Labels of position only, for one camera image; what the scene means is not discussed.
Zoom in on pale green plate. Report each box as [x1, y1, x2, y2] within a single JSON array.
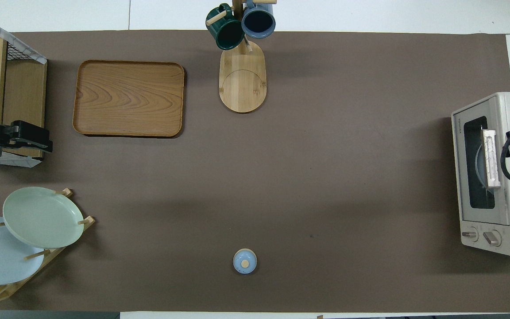
[[3, 187, 85, 249]]

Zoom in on wooden serving tray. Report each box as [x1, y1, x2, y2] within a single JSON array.
[[73, 60, 185, 137]]

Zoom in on wooden shelf unit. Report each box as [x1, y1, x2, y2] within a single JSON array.
[[0, 10, 47, 167]]

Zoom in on brown table mat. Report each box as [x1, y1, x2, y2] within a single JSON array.
[[0, 30, 510, 313]]

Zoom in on dark green mug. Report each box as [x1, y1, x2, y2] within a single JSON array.
[[205, 4, 245, 50]]

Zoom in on blue mug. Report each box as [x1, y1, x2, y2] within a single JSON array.
[[241, 0, 276, 39]]

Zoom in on light blue ribbed plate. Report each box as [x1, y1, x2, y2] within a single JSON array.
[[475, 144, 488, 189]]

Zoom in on wooden plate rack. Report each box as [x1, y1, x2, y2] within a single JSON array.
[[0, 188, 95, 304]]

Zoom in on toaster oven glass door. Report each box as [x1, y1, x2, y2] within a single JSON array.
[[452, 98, 510, 226]]

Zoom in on grey white patterned cloth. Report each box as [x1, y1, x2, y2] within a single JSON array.
[[0, 10, 47, 167]]

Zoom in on wooden mug tree stand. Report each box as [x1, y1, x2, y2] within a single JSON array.
[[206, 0, 278, 113]]

